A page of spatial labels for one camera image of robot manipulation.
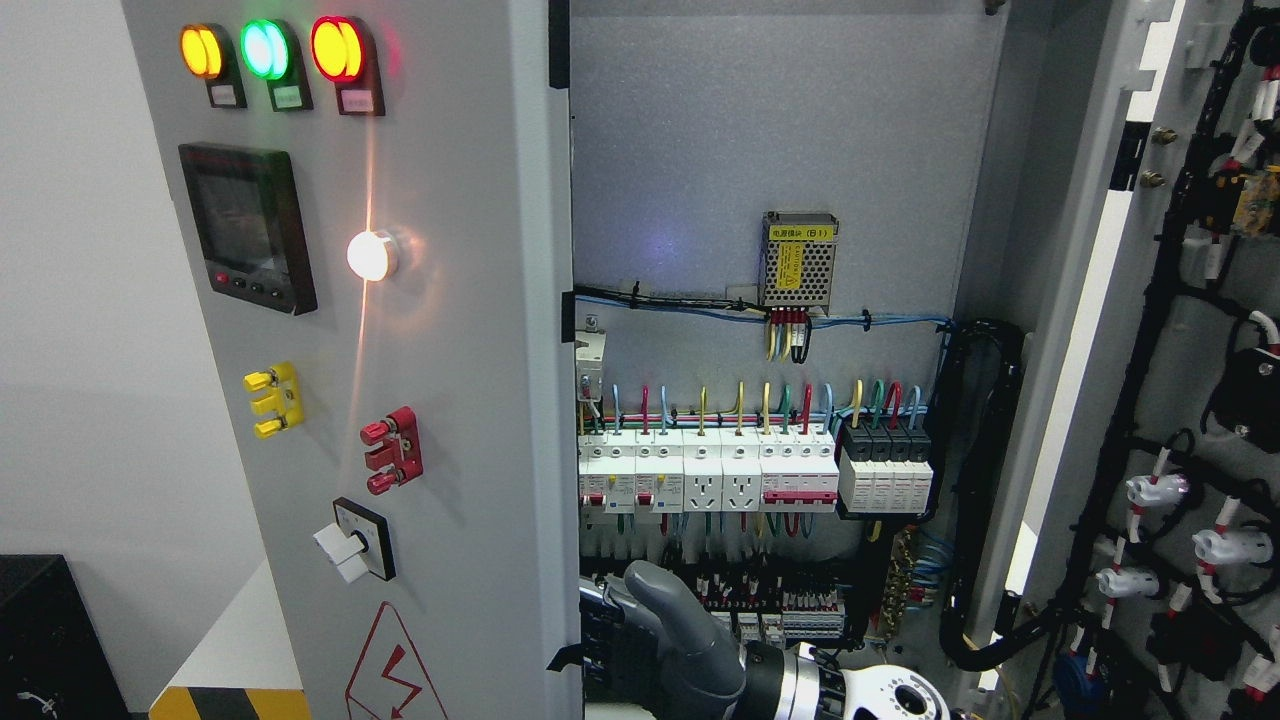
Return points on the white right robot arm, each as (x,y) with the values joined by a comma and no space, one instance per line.
(783,685)

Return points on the lower relay terminal row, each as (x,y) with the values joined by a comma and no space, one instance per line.
(778,605)

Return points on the red indicator lamp left door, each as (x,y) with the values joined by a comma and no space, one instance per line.
(345,53)

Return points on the black digital power meter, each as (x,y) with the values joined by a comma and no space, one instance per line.
(249,225)

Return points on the red electric hazard warning sticker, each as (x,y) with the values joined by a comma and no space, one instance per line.
(390,681)

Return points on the white socket breaker row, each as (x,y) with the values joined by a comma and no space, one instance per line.
(650,473)

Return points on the black surge protector block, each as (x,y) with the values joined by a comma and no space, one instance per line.
(885,472)

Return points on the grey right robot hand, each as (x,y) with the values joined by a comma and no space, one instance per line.
(647,640)

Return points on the white rotary selector switch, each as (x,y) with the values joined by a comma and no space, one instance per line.
(357,543)

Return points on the yellow indicator lamp left door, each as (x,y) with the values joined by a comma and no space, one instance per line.
(209,54)

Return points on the white glowing indicator lamp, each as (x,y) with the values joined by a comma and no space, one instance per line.
(372,255)

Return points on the red terminal connector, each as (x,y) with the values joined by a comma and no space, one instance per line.
(395,455)

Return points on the yellow terminal connector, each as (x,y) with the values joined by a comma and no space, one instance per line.
(275,395)

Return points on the grey cabinet door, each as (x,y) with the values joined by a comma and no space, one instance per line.
(1118,537)
(466,171)

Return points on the green indicator lamp left door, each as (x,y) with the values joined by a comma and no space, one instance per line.
(271,52)

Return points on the perforated metal power supply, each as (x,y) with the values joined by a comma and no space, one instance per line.
(798,258)

